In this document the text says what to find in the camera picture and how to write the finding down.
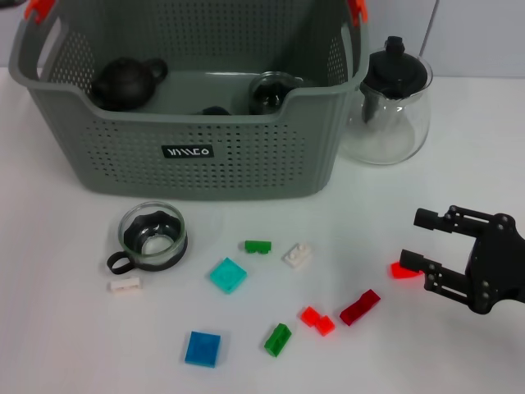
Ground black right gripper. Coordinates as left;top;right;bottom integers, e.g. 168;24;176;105
399;204;525;316

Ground glass teacup with black sleeve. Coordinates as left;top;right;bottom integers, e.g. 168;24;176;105
107;200;189;275
249;71;307;116
194;105;231;117

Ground white long toy brick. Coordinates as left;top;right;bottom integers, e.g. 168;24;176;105
108;277;144;295

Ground grey perforated storage basket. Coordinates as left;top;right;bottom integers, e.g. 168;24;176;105
7;0;370;202

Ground bright red toy brick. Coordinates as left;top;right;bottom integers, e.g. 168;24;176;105
388;261;423;280

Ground dark red long toy brick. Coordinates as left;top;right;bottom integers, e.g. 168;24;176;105
339;288;381;326

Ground white two-stud toy plate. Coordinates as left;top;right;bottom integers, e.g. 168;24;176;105
281;242;313;270

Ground green notched toy brick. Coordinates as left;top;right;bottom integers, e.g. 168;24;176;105
244;240;272;255

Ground green rectangular toy brick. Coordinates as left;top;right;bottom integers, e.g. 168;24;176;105
263;323;292;357

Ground glass carafe with black lid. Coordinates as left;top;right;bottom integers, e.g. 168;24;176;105
338;35;434;166

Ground teal square toy plate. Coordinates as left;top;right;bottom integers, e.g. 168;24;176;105
208;257;248;296

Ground blue square toy plate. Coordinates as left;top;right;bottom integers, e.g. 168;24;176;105
184;331;221;368

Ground dark clay teapot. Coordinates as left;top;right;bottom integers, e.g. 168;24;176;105
89;57;168;112

